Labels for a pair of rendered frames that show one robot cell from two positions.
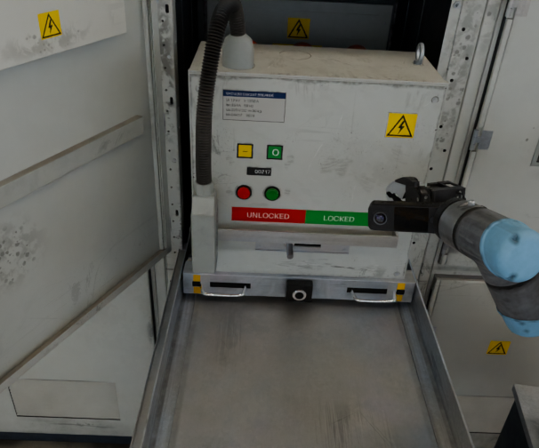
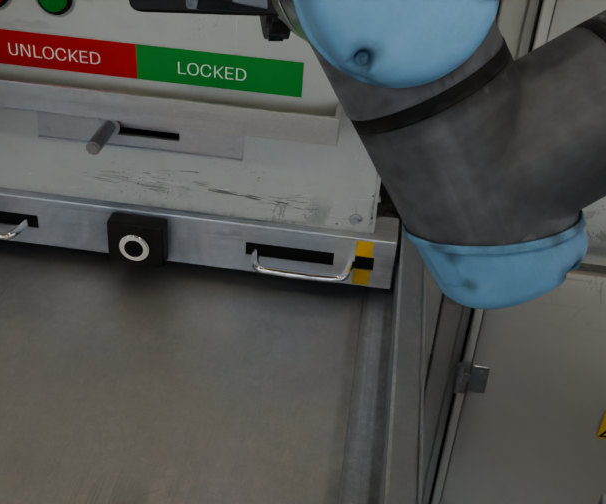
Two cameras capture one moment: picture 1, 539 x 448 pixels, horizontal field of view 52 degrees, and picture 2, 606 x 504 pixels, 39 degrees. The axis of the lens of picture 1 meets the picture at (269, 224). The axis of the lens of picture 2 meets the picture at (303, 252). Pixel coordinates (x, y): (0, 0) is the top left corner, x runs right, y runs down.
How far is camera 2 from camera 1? 53 cm
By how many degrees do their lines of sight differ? 5
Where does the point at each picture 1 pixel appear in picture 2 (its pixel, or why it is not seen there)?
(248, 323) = (16, 298)
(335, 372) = (156, 415)
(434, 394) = (367, 488)
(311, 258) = (163, 166)
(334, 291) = (219, 248)
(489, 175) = not seen: hidden behind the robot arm
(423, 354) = (379, 398)
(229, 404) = not seen: outside the picture
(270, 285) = (80, 224)
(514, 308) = (423, 203)
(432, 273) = not seen: hidden behind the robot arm
